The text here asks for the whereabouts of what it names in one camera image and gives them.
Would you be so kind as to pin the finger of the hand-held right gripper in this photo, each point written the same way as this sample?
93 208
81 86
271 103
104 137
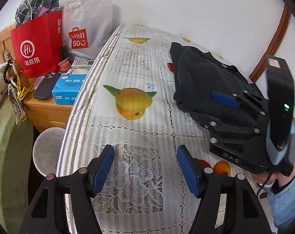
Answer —
235 126
225 99

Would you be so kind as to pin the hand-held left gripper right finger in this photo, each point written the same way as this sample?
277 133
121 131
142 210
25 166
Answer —
186 173

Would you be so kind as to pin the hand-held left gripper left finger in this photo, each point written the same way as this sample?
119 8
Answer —
103 168

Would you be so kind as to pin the black sweatshirt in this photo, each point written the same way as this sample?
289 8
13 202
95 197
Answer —
198 78

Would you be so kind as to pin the person's right hand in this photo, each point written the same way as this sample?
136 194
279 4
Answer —
262 180

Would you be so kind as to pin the fruit print lace tablecloth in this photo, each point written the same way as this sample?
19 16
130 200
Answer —
142 131

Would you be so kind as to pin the wooden nightstand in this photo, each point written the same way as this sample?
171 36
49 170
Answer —
47 117

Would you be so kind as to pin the blue tissue pack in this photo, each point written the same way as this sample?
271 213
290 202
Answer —
67 90

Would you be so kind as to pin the green bedsheet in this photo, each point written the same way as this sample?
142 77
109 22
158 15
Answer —
8 163

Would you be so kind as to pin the smartphone in grey case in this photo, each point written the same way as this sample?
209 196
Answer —
46 85

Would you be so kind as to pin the white remote control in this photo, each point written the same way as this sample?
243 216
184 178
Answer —
82 63

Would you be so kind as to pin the small white card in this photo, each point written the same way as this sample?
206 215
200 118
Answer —
39 81

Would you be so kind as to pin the pink container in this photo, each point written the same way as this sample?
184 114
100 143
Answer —
64 65

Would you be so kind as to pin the small dark bottle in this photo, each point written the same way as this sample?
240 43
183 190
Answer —
64 51

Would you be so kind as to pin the gourd charm with beads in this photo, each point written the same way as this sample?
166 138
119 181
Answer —
12 70

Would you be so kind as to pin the red paper bag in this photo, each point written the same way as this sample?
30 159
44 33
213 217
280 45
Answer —
40 36

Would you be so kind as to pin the white plastic bag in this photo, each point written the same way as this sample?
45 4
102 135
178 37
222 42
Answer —
93 17

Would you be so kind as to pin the wooden headboard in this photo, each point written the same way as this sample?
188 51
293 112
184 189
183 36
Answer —
1 43

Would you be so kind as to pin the grey checked cloth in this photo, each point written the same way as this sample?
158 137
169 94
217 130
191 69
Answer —
35 4

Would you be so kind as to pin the wooden door frame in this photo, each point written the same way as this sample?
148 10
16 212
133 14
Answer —
281 26

